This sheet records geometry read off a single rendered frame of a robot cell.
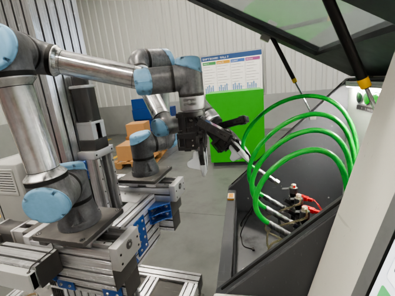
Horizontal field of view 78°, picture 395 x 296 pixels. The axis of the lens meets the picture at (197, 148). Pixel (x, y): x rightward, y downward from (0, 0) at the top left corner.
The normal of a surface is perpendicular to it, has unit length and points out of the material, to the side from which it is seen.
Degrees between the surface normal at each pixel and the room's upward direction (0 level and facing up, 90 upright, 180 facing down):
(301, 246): 90
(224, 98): 90
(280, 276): 90
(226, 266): 0
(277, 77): 90
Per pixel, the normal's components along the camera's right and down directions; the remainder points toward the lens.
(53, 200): 0.16, 0.36
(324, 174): -0.17, 0.27
